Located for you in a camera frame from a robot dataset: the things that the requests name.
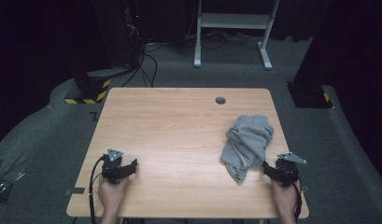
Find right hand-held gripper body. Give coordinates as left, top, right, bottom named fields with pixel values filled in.
left=272, top=151, right=308, bottom=189

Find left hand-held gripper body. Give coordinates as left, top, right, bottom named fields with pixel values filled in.
left=101, top=147, right=128, bottom=185

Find grey shorts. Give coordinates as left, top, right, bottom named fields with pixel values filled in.
left=219, top=114, right=276, bottom=184

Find person's left hand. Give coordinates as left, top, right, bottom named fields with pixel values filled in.
left=97, top=175, right=131, bottom=218

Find person's right hand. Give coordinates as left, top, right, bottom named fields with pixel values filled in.
left=270, top=177, right=303, bottom=218

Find black yellow striped stand base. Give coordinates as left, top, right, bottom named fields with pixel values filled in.
left=64, top=72, right=113, bottom=105

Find folded metal tripod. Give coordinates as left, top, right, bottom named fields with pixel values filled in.
left=0, top=151, right=28, bottom=203

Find black equipment tower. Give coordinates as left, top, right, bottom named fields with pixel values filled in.
left=92, top=0, right=146, bottom=70

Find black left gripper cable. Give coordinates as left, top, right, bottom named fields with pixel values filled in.
left=89, top=155, right=106, bottom=224

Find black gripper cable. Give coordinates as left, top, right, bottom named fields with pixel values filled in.
left=89, top=155, right=106, bottom=224
left=291, top=177, right=304, bottom=222

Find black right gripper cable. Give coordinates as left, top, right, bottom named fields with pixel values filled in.
left=291, top=177, right=304, bottom=222

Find black floor cables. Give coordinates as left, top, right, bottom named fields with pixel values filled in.
left=120, top=41, right=163, bottom=89

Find white metal desk frame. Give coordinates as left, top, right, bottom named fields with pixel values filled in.
left=192, top=0, right=281, bottom=71

